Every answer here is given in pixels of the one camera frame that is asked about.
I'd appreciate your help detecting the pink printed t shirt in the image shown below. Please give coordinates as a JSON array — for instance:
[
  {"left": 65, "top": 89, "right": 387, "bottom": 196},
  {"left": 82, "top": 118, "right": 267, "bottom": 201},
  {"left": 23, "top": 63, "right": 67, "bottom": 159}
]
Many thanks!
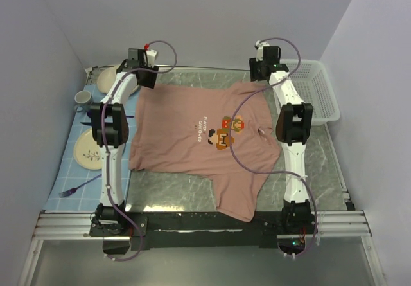
[{"left": 128, "top": 81, "right": 281, "bottom": 222}]

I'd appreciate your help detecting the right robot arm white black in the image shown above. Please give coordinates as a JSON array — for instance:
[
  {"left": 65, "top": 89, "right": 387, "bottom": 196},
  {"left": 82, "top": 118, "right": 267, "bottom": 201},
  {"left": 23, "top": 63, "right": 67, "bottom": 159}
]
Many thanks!
[{"left": 249, "top": 41, "right": 313, "bottom": 234}]

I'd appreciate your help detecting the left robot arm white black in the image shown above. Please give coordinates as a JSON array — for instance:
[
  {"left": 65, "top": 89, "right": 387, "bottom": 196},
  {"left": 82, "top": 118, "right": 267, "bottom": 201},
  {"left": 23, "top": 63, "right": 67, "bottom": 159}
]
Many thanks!
[{"left": 91, "top": 45, "right": 159, "bottom": 236}]

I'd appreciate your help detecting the cream divided plate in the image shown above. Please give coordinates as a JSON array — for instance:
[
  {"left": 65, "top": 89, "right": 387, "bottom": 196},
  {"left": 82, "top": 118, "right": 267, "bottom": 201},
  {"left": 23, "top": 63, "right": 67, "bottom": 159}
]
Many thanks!
[{"left": 96, "top": 65, "right": 119, "bottom": 94}]

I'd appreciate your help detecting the white plastic basket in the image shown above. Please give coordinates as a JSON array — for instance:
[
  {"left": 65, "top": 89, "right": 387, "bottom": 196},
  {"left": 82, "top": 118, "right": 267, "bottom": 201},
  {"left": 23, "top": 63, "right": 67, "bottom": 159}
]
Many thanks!
[{"left": 291, "top": 60, "right": 340, "bottom": 126}]

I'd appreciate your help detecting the purple spoon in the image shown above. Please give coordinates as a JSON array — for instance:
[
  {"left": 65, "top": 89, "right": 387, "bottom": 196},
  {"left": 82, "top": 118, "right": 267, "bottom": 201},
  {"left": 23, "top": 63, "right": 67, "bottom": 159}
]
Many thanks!
[{"left": 86, "top": 111, "right": 134, "bottom": 118}]

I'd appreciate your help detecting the grey mug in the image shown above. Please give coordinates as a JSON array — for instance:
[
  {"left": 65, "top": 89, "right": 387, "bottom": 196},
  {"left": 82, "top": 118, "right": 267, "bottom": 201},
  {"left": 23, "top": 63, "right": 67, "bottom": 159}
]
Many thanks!
[{"left": 74, "top": 90, "right": 93, "bottom": 112}]

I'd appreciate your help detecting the cream teal round plate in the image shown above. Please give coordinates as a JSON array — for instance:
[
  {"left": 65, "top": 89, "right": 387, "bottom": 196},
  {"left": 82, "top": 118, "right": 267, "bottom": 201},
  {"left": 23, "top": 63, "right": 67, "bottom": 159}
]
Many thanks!
[{"left": 73, "top": 129, "right": 102, "bottom": 170}]

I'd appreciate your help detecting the purple fork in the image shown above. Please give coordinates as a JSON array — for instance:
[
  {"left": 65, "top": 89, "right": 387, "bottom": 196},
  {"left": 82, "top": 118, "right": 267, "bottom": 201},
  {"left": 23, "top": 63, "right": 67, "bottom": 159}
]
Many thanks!
[{"left": 58, "top": 174, "right": 102, "bottom": 199}]

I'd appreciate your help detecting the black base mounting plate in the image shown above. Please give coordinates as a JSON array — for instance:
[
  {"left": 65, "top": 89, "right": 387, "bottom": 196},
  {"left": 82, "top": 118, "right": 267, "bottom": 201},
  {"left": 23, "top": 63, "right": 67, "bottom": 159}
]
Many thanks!
[{"left": 89, "top": 211, "right": 314, "bottom": 251}]

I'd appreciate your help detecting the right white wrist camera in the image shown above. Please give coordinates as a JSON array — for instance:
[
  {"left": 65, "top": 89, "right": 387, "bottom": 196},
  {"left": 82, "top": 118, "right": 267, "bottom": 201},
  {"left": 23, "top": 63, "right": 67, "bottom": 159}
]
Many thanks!
[{"left": 254, "top": 40, "right": 270, "bottom": 61}]

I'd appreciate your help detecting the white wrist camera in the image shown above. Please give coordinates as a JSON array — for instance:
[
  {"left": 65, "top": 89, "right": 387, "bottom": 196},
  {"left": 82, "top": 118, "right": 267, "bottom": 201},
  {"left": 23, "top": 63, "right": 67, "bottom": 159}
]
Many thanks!
[
  {"left": 254, "top": 40, "right": 270, "bottom": 61},
  {"left": 143, "top": 44, "right": 158, "bottom": 67}
]

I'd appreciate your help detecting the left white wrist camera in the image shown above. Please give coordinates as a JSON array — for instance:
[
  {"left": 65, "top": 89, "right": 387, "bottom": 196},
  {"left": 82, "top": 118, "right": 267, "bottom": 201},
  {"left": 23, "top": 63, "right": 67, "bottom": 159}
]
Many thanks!
[{"left": 143, "top": 44, "right": 158, "bottom": 67}]

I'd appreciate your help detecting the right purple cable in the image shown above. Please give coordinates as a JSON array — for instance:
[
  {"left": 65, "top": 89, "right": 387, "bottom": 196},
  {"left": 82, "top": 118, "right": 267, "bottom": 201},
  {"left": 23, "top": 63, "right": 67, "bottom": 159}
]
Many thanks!
[{"left": 230, "top": 37, "right": 319, "bottom": 258}]

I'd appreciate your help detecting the aluminium frame rail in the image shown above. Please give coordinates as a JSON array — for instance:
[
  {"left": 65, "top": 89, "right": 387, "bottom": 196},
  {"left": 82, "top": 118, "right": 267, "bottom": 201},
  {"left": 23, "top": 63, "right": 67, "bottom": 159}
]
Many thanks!
[{"left": 19, "top": 211, "right": 387, "bottom": 285}]

